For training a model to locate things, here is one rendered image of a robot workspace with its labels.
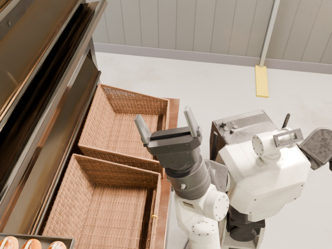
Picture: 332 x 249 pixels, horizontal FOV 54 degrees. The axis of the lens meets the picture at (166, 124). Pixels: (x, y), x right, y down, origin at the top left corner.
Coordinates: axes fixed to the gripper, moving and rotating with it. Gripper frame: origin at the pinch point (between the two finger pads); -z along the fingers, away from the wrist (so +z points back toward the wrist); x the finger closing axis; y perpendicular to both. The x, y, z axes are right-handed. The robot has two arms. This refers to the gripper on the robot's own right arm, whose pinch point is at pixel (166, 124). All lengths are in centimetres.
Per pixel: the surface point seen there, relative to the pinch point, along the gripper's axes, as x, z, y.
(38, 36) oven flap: -66, -12, -58
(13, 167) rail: -52, 9, -3
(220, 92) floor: -51, 135, -243
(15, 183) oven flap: -52, 12, 0
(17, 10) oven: -60, -25, -49
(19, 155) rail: -53, 8, -8
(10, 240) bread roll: -62, 29, 6
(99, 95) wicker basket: -94, 45, -113
